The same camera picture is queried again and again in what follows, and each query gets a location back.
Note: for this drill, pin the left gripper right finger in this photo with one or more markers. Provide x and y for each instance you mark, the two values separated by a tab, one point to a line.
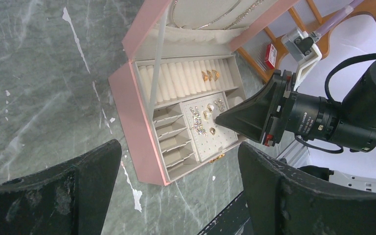
283	200

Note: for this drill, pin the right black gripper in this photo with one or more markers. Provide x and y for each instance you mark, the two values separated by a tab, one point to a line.
350	123

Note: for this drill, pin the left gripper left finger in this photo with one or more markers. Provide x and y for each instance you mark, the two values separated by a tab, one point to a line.
70	198

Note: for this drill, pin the small gold earring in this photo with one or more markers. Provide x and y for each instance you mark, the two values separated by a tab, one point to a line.
210	108

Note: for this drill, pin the small gold stud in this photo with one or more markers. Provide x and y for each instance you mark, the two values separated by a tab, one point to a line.
212	131

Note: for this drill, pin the pink jewelry box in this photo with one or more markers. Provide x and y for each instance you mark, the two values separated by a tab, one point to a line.
168	44

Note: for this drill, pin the white oval pillow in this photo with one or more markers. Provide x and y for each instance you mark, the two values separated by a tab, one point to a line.
237	100

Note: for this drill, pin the small crystal earring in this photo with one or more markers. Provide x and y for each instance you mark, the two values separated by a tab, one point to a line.
220	104

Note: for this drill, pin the crystal drop earring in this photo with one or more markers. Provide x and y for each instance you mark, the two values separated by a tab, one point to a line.
197	122

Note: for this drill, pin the small red white box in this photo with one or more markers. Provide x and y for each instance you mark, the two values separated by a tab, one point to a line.
270	56

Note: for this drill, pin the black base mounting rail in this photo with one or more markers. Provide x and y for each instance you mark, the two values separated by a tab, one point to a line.
234	219

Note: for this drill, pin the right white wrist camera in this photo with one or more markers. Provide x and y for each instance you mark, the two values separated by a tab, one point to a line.
302	46

